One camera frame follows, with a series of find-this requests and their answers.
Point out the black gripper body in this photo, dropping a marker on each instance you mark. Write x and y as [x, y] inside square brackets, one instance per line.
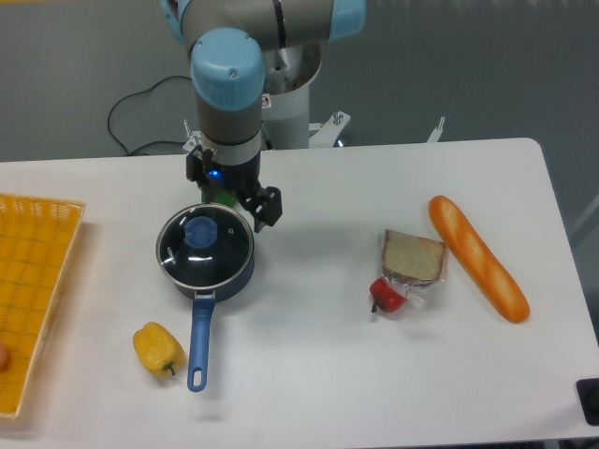
[230, 169]

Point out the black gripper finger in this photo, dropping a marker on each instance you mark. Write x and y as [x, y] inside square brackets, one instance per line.
[264, 204]

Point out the glass pot lid blue knob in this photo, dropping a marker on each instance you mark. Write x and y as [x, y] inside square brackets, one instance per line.
[205, 246]

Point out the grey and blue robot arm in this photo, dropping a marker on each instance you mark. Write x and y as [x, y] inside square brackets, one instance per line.
[252, 64]

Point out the green bell pepper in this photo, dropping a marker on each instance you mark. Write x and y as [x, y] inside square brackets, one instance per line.
[218, 196]

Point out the red bell pepper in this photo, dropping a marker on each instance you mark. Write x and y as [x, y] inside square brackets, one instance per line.
[385, 298]

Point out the wrapped bread slice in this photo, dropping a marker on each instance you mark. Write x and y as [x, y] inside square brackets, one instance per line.
[412, 266]

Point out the yellow bell pepper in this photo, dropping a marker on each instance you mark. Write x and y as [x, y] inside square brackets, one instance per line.
[157, 350]

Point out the yellow woven basket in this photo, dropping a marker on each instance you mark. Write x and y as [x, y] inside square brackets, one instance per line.
[37, 236]

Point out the orange baguette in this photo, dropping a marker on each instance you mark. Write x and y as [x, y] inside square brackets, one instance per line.
[487, 272]

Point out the black device at table edge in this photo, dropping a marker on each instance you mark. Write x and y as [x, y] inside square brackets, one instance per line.
[588, 390]

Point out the blue saucepan with handle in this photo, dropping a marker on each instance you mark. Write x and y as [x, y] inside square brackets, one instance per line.
[203, 304]

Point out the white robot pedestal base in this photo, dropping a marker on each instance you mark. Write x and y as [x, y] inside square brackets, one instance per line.
[286, 102]

